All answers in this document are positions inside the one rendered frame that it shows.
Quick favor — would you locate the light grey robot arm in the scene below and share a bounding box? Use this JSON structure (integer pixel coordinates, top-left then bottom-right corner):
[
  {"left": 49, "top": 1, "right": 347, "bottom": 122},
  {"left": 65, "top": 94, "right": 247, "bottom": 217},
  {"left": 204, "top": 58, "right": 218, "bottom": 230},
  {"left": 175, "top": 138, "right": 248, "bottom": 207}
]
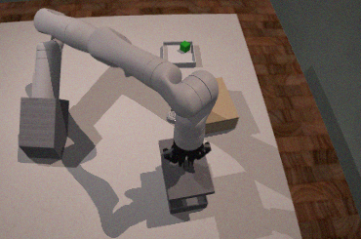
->
[{"left": 31, "top": 8, "right": 219, "bottom": 150}]

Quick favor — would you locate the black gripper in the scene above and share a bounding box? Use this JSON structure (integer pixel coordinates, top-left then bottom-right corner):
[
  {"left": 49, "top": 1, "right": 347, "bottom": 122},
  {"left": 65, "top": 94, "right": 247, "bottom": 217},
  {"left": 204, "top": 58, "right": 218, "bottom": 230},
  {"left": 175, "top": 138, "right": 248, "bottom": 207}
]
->
[{"left": 163, "top": 141, "right": 212, "bottom": 168}]

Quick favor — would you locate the green block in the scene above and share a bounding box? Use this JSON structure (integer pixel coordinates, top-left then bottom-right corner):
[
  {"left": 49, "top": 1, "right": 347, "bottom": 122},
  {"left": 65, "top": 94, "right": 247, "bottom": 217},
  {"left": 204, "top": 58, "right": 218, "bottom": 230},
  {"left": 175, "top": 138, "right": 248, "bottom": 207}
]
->
[{"left": 180, "top": 41, "right": 190, "bottom": 53}]

